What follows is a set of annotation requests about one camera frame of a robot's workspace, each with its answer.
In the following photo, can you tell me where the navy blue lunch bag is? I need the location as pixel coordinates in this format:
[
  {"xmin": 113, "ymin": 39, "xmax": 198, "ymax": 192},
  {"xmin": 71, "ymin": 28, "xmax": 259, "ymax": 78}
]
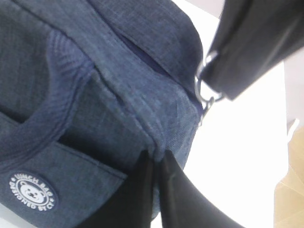
[{"xmin": 0, "ymin": 0, "xmax": 203, "ymax": 228}]

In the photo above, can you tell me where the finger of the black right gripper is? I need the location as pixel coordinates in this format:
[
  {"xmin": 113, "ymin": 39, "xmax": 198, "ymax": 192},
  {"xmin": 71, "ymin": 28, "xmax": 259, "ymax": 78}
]
[{"xmin": 199, "ymin": 0, "xmax": 304, "ymax": 100}]

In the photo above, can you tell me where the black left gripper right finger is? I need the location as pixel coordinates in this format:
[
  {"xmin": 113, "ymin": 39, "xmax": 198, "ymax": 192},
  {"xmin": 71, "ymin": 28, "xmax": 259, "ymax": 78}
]
[{"xmin": 159, "ymin": 151, "xmax": 242, "ymax": 228}]

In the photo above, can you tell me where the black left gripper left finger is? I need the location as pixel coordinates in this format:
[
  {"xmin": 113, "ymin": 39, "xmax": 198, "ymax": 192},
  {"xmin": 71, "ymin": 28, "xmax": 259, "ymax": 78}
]
[{"xmin": 80, "ymin": 151, "xmax": 153, "ymax": 228}]

